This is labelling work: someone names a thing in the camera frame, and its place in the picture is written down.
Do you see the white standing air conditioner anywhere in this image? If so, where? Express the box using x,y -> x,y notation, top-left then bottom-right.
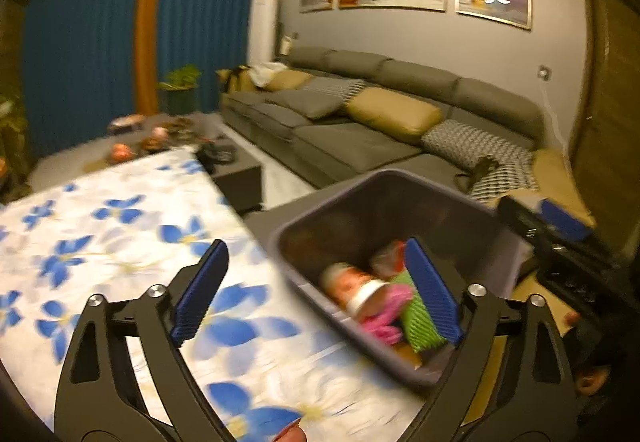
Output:
247,0 -> 278,68

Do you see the potted plant dark pot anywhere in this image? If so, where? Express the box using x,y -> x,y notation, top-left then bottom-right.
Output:
159,64 -> 201,115

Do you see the wooden door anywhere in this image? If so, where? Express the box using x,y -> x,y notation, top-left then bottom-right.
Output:
570,0 -> 640,233

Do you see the trailing plant on stand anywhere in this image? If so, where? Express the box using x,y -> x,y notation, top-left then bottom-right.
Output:
0,97 -> 31,203

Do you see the grey plastic bin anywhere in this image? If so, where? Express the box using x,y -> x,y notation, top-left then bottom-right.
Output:
269,169 -> 533,388

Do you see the black white patterned cushion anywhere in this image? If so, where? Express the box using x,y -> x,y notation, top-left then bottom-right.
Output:
300,77 -> 368,108
421,119 -> 536,173
470,157 -> 541,203

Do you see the grey sofa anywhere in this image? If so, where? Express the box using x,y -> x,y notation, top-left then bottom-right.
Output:
220,47 -> 596,223

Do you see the small yellow cushion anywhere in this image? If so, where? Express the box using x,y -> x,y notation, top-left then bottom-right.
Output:
264,70 -> 313,92

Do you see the white garment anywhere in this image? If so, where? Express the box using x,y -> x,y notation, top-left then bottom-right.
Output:
250,63 -> 288,85

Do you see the red white-lined paper cup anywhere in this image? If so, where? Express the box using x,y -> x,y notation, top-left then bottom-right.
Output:
370,242 -> 408,280

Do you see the grey cushion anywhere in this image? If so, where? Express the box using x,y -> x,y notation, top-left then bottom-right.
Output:
265,89 -> 346,119

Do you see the dark coffee table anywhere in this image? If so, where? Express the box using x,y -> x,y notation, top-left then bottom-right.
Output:
30,112 -> 263,215

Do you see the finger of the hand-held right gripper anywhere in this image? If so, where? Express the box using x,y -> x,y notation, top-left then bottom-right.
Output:
497,194 -> 546,243
542,197 -> 593,243

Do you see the blue floral tablecloth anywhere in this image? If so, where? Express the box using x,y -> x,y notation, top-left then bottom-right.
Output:
0,149 -> 436,442

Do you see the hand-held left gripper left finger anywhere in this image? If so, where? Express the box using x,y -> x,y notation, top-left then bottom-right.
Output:
55,239 -> 230,442

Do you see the person's right hand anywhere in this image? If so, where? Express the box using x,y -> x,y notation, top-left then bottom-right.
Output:
564,311 -> 612,397

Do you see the orange curtain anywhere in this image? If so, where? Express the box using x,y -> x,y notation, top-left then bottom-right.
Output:
135,0 -> 166,115

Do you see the black garment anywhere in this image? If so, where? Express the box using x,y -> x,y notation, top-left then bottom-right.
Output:
217,68 -> 241,93

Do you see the green foam net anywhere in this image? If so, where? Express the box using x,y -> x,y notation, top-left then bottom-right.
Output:
390,269 -> 453,353

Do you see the white cable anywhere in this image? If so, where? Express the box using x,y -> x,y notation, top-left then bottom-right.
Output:
542,79 -> 571,148

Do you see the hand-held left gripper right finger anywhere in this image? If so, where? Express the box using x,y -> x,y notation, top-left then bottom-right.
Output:
402,238 -> 578,442

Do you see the blue curtain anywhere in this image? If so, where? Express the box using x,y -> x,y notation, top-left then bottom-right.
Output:
20,0 -> 283,158

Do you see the orange print paper cup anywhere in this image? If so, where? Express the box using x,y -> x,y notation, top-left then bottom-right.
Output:
320,263 -> 388,323

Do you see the small pink plastic bag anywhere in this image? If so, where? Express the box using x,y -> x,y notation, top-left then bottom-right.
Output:
360,284 -> 416,343

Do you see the large yellow cushion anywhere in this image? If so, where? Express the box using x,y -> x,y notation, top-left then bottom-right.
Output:
346,88 -> 445,145

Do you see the person's left hand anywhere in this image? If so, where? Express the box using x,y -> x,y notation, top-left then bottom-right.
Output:
274,424 -> 307,442

